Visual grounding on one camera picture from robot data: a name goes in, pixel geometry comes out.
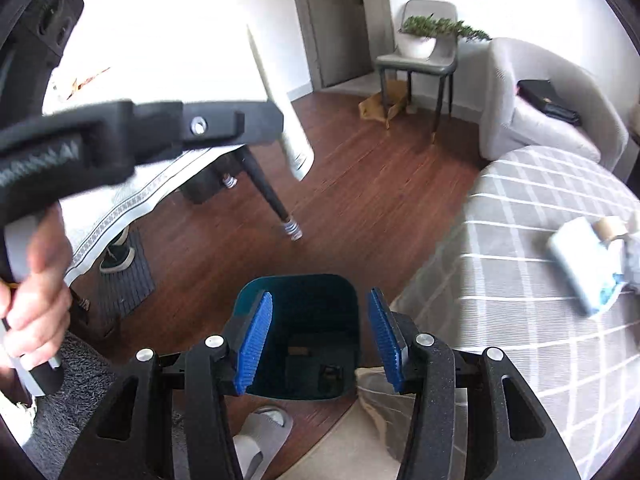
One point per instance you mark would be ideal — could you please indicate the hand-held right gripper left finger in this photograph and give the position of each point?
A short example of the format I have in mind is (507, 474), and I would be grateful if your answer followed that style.
(254, 345)

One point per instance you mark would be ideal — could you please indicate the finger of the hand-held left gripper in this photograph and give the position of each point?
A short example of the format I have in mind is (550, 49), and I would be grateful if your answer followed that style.
(225, 121)

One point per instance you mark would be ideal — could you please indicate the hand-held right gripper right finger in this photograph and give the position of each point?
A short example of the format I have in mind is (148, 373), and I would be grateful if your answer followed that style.
(386, 340)

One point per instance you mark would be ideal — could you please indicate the teal trash bin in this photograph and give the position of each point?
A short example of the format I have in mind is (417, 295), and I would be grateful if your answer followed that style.
(310, 320)

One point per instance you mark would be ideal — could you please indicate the white cardboard box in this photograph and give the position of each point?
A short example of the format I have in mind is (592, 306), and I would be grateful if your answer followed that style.
(575, 260)

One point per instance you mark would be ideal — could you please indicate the beige tape roll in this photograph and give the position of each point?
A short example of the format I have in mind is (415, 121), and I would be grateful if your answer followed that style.
(612, 227)

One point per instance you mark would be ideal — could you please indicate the person's left hand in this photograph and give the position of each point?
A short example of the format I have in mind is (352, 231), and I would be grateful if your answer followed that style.
(40, 305)

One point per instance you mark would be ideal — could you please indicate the black table leg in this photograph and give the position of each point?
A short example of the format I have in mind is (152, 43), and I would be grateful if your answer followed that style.
(229, 177)
(262, 185)

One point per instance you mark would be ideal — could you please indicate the grey slipper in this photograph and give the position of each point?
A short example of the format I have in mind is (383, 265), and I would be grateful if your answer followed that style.
(260, 440)

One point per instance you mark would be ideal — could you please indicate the person's beige trouser leg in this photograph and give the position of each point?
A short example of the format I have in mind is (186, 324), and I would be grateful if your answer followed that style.
(360, 440)

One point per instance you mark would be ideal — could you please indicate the white lace-edged tablecloth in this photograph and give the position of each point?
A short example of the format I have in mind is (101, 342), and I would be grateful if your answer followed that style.
(150, 35)

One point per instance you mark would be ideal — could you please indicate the dark green shoe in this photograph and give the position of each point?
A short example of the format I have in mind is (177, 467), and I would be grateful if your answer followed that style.
(117, 257)

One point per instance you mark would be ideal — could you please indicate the dark ribbed floor mat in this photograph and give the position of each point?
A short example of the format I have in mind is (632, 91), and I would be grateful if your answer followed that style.
(135, 290)

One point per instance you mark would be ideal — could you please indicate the grey checked tablecloth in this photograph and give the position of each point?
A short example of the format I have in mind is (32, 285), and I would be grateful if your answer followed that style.
(500, 260)

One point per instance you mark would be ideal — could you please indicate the brown cardboard box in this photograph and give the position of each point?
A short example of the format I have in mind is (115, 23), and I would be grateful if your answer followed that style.
(372, 107)

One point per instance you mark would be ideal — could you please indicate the grey door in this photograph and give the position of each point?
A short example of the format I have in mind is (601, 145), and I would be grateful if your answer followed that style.
(340, 25)

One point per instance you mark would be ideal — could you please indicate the grey shaggy rug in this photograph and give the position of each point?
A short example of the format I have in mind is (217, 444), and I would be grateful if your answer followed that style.
(85, 375)

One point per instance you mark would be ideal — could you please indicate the potted plant in white pot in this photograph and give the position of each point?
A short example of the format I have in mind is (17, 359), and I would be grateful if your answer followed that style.
(417, 46)

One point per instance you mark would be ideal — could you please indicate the grey dining chair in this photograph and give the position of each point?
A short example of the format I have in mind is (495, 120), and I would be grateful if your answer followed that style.
(445, 62)

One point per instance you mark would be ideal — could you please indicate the grey armchair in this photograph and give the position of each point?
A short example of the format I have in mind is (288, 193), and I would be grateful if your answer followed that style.
(505, 90)

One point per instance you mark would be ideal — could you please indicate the black handbag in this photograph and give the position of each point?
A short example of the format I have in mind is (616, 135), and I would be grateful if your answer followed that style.
(545, 97)

